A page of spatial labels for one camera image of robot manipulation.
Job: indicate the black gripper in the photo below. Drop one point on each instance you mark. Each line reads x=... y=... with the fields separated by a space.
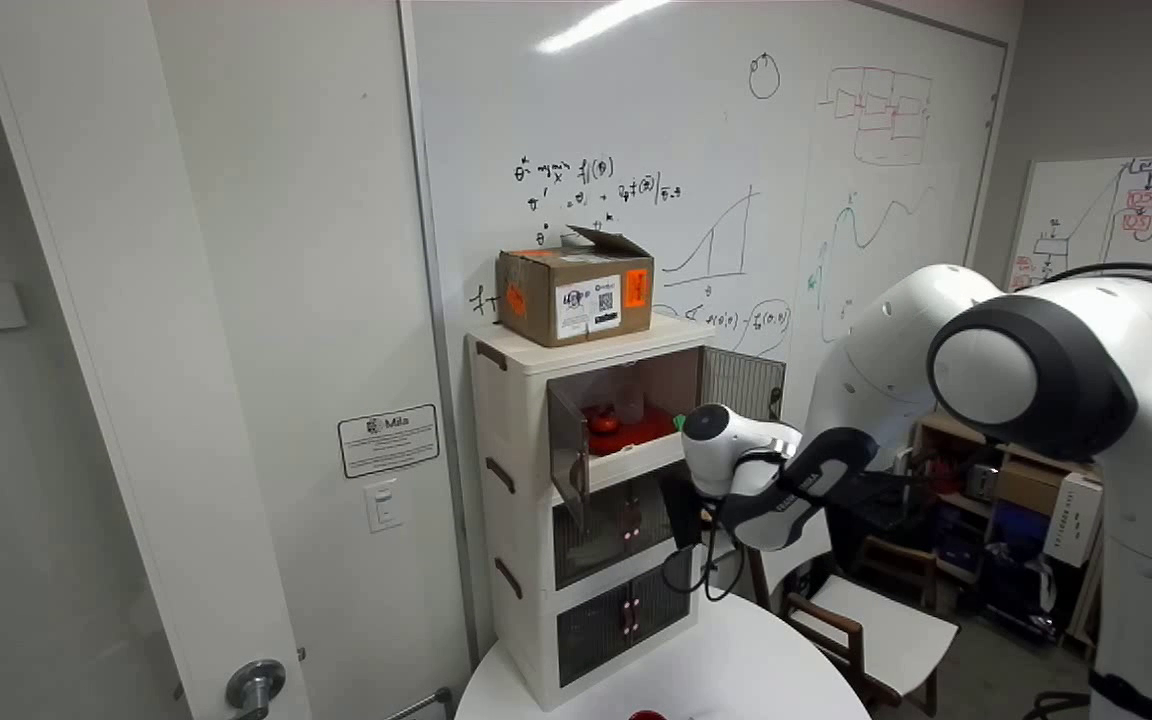
x=693 y=526

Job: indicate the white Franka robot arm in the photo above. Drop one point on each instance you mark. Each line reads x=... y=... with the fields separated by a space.
x=1109 y=400

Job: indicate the white louvered cabinet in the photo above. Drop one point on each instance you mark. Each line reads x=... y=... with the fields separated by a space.
x=610 y=535

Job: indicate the red items on shelf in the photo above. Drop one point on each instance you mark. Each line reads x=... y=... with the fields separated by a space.
x=621 y=431

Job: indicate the tinted wide open cabinet door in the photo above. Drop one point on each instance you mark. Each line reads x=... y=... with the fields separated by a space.
x=564 y=444

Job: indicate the white stacked cabinet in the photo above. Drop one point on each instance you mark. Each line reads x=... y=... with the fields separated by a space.
x=519 y=535

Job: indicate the red cup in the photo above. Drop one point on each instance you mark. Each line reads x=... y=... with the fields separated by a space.
x=651 y=713

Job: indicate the cardboard box with labels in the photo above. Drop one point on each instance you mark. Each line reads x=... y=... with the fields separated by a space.
x=578 y=293

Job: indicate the cluttered storage shelf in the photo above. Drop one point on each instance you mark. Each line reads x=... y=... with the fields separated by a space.
x=991 y=523

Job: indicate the small whiteboard with drawings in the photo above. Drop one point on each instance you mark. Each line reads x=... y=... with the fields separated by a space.
x=1109 y=214

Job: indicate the white glass panel door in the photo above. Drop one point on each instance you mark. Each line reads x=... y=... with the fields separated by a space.
x=96 y=464

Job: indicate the white chair with wood frame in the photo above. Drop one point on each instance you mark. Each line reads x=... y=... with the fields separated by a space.
x=882 y=634

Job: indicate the white light switch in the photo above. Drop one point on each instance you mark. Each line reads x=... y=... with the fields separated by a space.
x=386 y=505

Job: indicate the white wall sign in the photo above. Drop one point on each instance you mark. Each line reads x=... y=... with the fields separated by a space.
x=389 y=440

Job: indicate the wall whiteboard with writing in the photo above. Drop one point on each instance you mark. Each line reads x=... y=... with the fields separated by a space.
x=736 y=146

